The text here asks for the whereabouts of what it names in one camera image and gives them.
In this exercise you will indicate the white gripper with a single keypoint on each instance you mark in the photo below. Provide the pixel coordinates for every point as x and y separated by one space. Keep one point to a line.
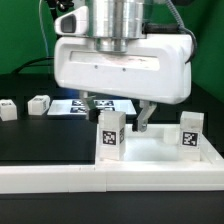
103 53

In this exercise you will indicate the white square tabletop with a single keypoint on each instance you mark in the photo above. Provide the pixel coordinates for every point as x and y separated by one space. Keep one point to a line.
159 143

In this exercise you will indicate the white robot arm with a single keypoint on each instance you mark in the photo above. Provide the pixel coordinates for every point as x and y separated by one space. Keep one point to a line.
146 26

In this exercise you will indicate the white marker sheet with tags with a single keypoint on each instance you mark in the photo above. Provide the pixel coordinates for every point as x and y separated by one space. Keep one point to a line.
76 107

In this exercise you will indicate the white L-shaped obstacle fence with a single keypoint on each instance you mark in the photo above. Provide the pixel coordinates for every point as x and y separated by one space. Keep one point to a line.
115 176

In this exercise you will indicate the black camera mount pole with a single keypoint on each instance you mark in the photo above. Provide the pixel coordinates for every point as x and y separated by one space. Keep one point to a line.
59 5

